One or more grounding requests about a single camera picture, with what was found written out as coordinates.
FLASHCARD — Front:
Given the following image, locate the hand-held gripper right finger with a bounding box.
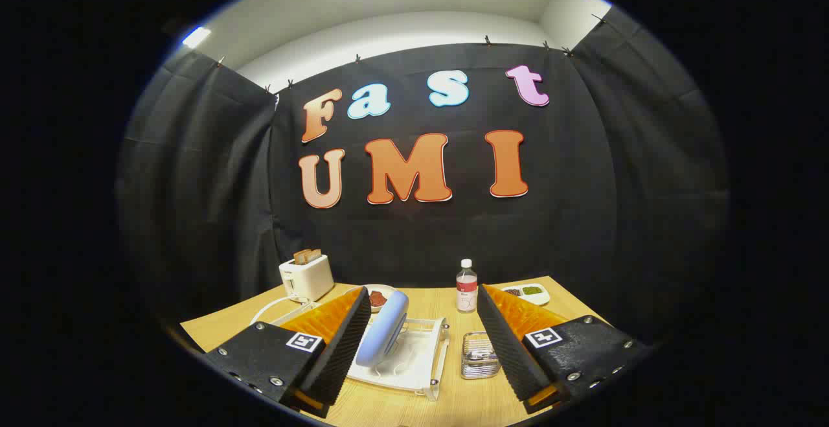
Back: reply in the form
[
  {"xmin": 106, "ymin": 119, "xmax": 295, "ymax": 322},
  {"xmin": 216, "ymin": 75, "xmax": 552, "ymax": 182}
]
[{"xmin": 476, "ymin": 283, "xmax": 652, "ymax": 415}]

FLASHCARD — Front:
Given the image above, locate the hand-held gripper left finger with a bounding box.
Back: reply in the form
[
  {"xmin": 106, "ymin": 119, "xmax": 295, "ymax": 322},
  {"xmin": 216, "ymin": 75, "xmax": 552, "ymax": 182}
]
[{"xmin": 204, "ymin": 286, "xmax": 372, "ymax": 419}]

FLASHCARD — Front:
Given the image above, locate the metal wire basket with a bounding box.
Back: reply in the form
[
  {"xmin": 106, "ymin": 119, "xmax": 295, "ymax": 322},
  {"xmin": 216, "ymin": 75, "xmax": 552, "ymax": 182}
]
[{"xmin": 461, "ymin": 331, "xmax": 501, "ymax": 380}]

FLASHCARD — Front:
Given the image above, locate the blue plate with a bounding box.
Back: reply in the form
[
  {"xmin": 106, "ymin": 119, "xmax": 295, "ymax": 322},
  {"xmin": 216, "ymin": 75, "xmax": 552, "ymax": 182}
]
[{"xmin": 355, "ymin": 291, "xmax": 410, "ymax": 368}]

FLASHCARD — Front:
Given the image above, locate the white wire dish rack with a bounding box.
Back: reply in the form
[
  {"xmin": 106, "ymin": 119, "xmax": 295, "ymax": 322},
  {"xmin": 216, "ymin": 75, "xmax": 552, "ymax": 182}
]
[{"xmin": 271, "ymin": 310, "xmax": 450, "ymax": 402}]

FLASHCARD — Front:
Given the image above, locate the white divided dish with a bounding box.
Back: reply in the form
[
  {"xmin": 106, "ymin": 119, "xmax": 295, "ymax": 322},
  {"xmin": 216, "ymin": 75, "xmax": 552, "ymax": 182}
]
[{"xmin": 501, "ymin": 283, "xmax": 551, "ymax": 306}]

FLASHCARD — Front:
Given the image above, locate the beige round plate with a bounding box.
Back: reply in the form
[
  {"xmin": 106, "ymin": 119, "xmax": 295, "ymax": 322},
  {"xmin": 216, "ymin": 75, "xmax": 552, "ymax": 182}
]
[{"xmin": 346, "ymin": 284, "xmax": 397, "ymax": 313}]

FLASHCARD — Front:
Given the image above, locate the clear water bottle red label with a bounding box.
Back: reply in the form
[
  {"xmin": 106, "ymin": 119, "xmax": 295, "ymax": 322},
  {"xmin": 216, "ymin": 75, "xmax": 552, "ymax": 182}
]
[{"xmin": 456, "ymin": 259, "xmax": 479, "ymax": 314}]

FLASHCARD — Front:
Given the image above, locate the white toaster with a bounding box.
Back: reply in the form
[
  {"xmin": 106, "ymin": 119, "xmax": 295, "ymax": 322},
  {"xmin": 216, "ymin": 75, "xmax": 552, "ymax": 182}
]
[{"xmin": 278, "ymin": 255, "xmax": 335, "ymax": 303}]

